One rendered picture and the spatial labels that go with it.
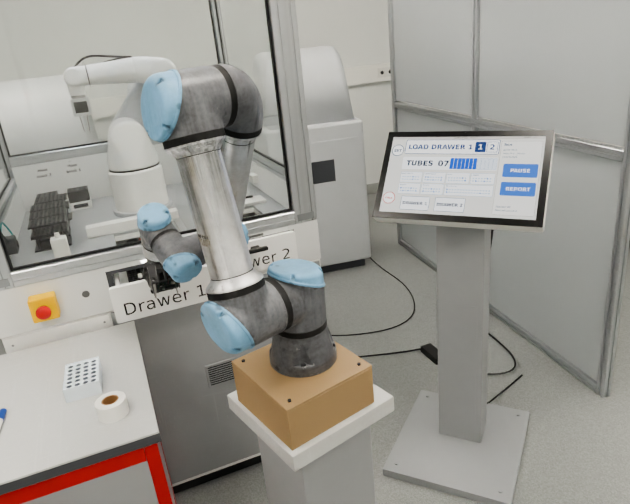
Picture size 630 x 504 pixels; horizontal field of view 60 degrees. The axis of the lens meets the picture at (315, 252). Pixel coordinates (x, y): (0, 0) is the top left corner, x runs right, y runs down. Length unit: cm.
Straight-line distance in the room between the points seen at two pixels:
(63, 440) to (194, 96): 81
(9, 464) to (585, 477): 180
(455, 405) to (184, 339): 103
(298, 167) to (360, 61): 350
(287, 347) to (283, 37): 97
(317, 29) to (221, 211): 417
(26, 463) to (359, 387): 72
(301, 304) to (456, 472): 122
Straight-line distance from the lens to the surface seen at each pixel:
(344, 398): 121
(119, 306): 166
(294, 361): 118
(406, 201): 179
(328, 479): 134
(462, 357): 207
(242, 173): 119
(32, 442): 143
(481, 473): 218
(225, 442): 216
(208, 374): 198
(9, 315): 182
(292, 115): 178
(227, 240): 103
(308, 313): 113
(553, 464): 231
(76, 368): 158
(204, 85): 103
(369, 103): 530
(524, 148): 180
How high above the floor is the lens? 154
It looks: 22 degrees down
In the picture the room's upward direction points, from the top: 6 degrees counter-clockwise
